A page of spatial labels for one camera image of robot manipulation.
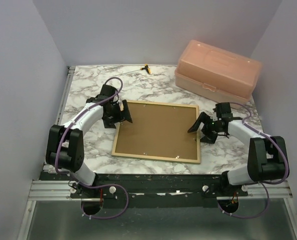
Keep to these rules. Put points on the yellow black hex key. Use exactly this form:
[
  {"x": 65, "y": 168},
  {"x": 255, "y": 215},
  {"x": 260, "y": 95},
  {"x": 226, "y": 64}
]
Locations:
[{"x": 143, "y": 68}]

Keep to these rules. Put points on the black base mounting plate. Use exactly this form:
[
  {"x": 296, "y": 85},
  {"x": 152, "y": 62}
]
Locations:
[{"x": 157, "y": 191}]

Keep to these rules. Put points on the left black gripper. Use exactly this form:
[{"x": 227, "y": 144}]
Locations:
[{"x": 111, "y": 123}]

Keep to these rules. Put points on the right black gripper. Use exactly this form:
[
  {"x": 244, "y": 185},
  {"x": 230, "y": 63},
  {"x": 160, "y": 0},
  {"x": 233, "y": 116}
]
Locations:
[{"x": 209, "y": 138}]

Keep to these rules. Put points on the aluminium rail left side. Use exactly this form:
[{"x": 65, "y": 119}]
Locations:
[{"x": 71, "y": 70}]

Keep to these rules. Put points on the pink translucent plastic box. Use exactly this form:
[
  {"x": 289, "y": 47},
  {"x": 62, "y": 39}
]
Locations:
[{"x": 217, "y": 74}]

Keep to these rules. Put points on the wooden picture frame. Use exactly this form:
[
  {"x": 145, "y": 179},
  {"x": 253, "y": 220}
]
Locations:
[{"x": 158, "y": 132}]

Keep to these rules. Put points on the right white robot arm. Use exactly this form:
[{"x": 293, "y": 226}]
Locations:
[{"x": 267, "y": 160}]

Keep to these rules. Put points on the brown frame backing board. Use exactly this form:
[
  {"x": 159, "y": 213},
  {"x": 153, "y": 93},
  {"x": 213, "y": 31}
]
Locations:
[{"x": 158, "y": 131}]

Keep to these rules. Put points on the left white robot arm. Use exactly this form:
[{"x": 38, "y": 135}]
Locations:
[{"x": 65, "y": 145}]

